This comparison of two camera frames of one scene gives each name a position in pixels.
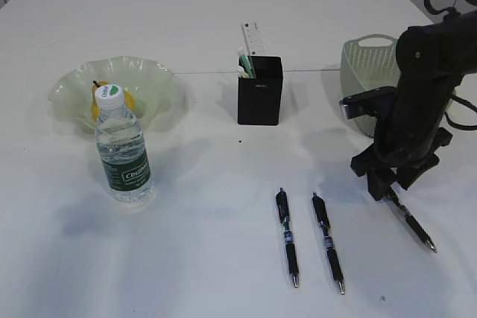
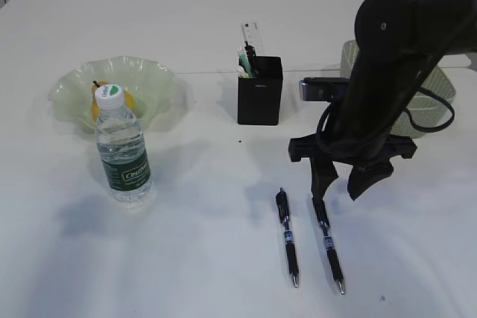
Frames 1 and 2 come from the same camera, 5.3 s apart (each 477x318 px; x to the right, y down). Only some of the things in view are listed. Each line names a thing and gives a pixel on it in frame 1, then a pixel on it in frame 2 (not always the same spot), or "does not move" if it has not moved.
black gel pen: x=420 y=231 → x=250 y=51
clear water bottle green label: x=122 y=153 does not move
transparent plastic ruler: x=253 y=38 does not move
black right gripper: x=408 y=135 → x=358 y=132
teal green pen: x=247 y=66 does not move
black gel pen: x=283 y=214 does not move
